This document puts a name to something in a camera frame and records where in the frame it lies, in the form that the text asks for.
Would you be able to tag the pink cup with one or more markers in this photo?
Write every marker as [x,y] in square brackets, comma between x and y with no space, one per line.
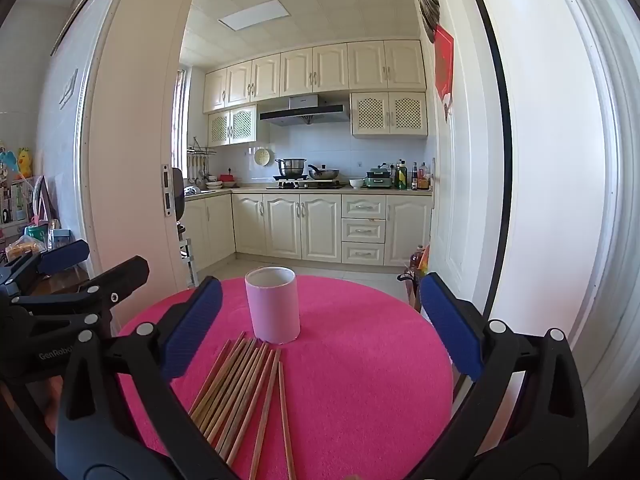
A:
[272,310]

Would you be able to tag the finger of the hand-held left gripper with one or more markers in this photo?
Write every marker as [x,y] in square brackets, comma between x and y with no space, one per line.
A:
[125,272]
[65,256]

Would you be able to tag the pink round table cover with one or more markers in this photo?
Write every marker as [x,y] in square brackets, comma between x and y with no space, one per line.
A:
[360,385]

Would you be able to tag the green electric cooker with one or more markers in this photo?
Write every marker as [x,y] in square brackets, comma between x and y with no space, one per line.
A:
[379,179]

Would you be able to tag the cream upper kitchen cabinets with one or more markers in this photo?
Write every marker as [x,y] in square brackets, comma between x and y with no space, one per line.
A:
[315,70]

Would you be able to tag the framed wall picture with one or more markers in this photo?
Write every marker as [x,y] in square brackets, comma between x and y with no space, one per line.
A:
[80,5]

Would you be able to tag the white light switch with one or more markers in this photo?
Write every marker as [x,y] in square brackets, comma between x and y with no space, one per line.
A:
[68,87]

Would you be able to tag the dark sauce bottle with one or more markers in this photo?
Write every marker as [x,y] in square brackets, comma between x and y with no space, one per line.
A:
[414,177]

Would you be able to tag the lattice door wall cabinet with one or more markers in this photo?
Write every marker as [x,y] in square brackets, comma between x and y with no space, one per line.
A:
[390,114]

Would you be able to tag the kitchen window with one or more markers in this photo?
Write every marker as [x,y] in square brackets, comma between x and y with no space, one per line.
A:
[178,125]

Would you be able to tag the white bowl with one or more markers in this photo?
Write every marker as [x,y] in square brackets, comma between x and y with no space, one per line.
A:
[357,183]

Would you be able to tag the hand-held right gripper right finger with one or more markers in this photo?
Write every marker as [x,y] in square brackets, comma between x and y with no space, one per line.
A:
[450,330]

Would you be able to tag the black door frame strip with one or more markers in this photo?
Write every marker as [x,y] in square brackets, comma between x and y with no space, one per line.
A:
[504,160]

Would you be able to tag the cream lower kitchen cabinets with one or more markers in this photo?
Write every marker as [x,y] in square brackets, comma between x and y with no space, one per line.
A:
[300,227]

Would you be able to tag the blue plush toy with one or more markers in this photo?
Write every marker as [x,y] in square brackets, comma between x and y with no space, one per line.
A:
[7,162]

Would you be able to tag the pile of wooden chopsticks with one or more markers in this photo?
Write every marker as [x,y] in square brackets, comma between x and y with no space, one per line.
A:
[235,390]

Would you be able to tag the white ceiling light panel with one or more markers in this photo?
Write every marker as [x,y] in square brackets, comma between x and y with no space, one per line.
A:
[250,14]

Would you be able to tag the round wall plate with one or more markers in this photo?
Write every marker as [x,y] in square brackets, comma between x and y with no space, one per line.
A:
[261,157]

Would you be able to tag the beige kitchen countertop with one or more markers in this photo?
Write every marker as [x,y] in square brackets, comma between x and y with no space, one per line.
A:
[255,190]

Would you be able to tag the yellow duck toy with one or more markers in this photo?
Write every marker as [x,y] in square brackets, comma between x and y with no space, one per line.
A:
[24,162]

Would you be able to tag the arched lattice door cabinet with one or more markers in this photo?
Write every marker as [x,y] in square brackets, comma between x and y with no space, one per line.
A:
[232,125]

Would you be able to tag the shelf of books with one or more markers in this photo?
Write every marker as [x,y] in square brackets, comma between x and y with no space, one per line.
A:
[17,200]

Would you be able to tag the red paper wall hanging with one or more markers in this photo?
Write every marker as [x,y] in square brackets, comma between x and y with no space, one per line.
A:
[444,65]

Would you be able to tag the steel wok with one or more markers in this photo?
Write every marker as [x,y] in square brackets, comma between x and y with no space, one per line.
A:
[324,173]

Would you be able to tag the round dark wall decoration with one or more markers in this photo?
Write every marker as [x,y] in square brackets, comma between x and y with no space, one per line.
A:
[428,5]

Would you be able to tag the stack of white dishes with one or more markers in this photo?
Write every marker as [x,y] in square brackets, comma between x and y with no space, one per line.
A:
[214,183]

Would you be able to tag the white door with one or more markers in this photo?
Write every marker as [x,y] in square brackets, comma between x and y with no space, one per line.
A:
[465,185]

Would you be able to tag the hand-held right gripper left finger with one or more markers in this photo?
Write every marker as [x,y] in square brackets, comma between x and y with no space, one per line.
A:
[195,330]

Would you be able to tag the steel cooking pot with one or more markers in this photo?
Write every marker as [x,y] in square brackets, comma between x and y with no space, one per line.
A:
[291,167]

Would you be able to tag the hanging utensil rack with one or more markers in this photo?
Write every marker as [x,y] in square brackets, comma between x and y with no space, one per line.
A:
[200,157]

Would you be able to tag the orange snack bag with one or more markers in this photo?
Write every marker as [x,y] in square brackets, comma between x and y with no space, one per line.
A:
[22,249]

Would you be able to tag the teal cup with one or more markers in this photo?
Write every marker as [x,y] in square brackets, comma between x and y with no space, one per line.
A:
[36,236]

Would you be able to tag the metal door lock plate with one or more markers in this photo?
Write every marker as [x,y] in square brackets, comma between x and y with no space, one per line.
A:
[166,190]

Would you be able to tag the cream cabinet drawer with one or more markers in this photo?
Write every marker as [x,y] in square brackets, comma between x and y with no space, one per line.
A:
[364,206]
[363,230]
[363,253]

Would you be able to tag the red lidded dish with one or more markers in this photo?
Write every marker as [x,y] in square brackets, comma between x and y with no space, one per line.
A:
[227,178]

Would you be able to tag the cream kitchen cabinets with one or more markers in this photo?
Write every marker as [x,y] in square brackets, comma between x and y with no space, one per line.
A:
[300,227]
[315,70]

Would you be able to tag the steel range hood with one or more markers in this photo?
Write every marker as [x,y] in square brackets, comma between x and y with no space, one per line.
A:
[305,110]

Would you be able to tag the gas stove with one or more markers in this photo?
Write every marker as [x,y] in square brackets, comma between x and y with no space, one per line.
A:
[305,184]

